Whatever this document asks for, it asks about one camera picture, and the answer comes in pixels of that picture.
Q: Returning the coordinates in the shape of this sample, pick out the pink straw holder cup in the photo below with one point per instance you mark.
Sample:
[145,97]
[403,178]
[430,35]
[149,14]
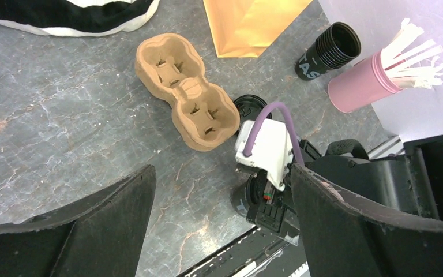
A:
[365,83]

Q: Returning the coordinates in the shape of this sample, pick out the brown cardboard cup carrier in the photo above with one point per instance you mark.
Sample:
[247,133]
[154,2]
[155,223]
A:
[172,70]

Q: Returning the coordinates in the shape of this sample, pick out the brown paper bag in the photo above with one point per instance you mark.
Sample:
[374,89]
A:
[245,29]

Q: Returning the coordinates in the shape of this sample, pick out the black white striped cloth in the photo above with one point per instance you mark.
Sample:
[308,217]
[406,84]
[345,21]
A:
[76,18]

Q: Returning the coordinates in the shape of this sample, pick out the black coffee cup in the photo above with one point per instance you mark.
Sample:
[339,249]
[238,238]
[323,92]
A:
[242,198]
[338,45]

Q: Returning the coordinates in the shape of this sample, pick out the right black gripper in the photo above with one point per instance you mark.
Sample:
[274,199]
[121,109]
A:
[270,208]

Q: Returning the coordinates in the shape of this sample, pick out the white wrapped straws bundle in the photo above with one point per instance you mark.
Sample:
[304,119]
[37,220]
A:
[410,66]

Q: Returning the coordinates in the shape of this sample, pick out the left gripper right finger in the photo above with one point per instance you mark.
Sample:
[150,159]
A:
[370,237]

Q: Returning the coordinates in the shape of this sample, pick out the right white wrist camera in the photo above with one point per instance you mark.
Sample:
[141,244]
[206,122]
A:
[272,150]

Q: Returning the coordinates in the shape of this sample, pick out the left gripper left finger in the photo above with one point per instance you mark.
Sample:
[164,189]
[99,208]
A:
[99,235]

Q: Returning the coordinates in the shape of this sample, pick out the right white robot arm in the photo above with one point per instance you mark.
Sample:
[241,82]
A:
[409,180]

